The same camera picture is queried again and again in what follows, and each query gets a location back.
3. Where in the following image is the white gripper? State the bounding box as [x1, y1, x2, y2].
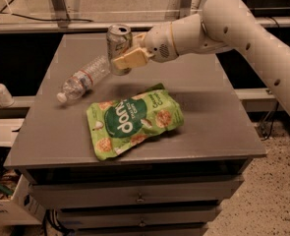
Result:
[111, 22, 178, 70]

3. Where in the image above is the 7up soda can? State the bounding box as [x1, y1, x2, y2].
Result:
[106, 24, 133, 76]

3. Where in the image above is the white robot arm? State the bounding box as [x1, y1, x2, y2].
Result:
[111, 0, 290, 116]

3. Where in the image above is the clear plastic water bottle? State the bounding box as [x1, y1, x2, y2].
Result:
[57, 56, 110, 103]

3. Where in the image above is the white pump dispenser bottle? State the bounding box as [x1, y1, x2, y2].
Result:
[0, 84, 14, 107]

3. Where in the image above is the green rice chips bag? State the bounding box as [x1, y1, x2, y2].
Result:
[87, 84, 184, 160]

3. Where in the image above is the grey drawer cabinet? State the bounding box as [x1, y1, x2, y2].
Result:
[5, 33, 265, 236]

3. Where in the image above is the white cardboard box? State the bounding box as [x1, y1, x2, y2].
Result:
[0, 176, 45, 226]

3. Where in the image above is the grey metal frame leg right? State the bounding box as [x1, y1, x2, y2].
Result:
[178, 0, 195, 20]

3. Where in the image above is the grey metal frame leg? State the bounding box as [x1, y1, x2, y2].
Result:
[51, 0, 70, 29]
[178, 0, 195, 20]

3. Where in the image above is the black cable on floor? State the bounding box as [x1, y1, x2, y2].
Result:
[0, 11, 94, 24]

